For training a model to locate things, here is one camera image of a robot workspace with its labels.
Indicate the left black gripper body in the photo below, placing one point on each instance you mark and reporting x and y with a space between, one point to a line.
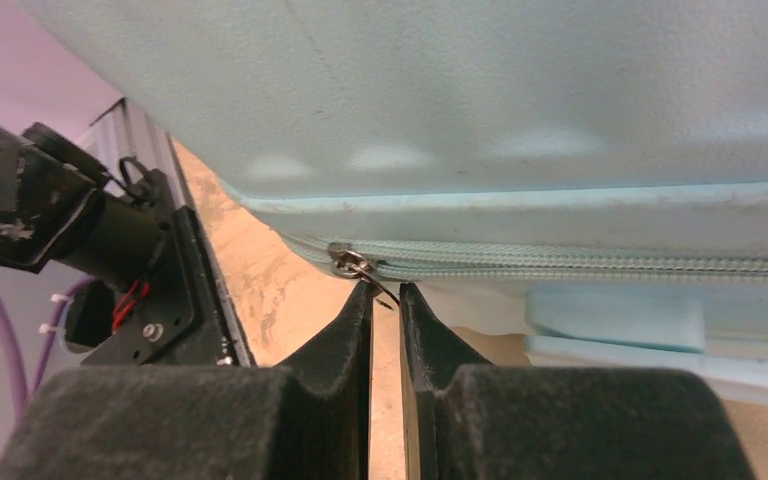
47 186

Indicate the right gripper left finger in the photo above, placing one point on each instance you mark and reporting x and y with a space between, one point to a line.
307 417

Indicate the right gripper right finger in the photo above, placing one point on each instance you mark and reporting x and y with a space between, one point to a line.
468 418

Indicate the light blue suitcase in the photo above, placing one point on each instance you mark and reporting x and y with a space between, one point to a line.
591 174

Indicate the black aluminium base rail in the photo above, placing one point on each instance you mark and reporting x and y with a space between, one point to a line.
180 311

